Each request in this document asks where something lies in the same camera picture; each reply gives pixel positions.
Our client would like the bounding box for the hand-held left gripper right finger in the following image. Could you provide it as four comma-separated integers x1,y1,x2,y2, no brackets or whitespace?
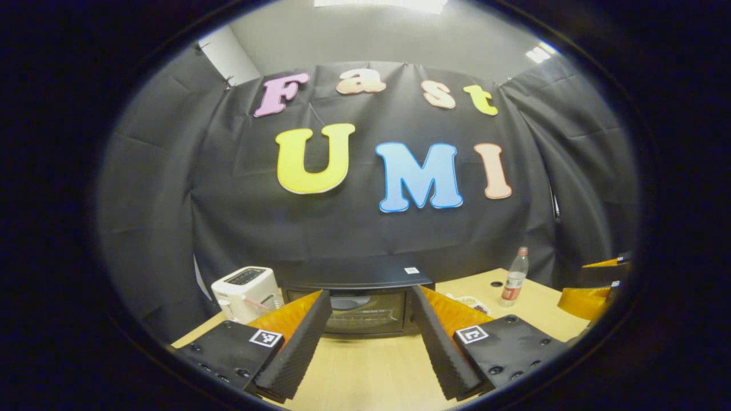
410,284,569,401

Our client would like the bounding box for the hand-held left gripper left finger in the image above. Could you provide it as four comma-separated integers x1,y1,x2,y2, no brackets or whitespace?
171,289,332,403

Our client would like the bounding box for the black electric oven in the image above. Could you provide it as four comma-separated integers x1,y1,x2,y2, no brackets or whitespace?
277,260,435,339

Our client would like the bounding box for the white divided plate with beans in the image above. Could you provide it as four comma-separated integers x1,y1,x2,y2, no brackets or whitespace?
445,293,493,316

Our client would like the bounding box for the clear plastic bottle red label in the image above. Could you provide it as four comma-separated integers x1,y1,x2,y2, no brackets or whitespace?
499,247,530,308

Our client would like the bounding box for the white toaster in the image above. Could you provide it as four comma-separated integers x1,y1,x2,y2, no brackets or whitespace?
211,266,284,325

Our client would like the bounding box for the black backdrop cloth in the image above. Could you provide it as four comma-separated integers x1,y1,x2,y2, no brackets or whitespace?
96,49,640,343

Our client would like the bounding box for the large ceiling light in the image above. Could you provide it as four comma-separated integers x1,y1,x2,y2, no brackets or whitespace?
313,0,449,15

